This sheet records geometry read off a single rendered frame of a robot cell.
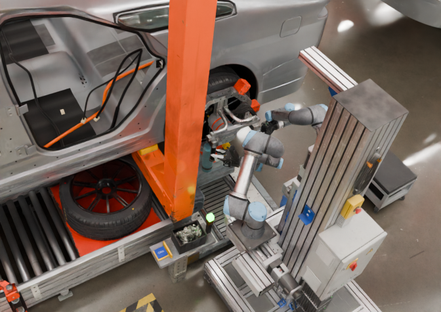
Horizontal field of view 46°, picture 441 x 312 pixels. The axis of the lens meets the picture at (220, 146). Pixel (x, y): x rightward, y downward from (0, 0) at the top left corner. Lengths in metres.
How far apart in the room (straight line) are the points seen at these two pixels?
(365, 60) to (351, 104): 3.72
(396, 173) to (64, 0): 2.95
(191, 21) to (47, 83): 1.89
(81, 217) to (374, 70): 3.66
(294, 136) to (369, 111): 2.64
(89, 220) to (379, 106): 2.12
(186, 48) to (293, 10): 1.33
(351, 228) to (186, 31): 1.39
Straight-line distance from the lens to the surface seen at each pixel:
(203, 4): 2.36
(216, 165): 4.31
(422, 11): 5.42
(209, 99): 3.54
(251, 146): 3.09
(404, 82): 5.99
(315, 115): 3.40
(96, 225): 3.67
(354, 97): 2.42
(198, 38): 2.46
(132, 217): 3.68
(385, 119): 2.37
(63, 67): 4.07
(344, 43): 6.23
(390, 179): 4.48
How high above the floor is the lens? 3.59
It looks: 49 degrees down
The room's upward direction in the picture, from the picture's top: 9 degrees clockwise
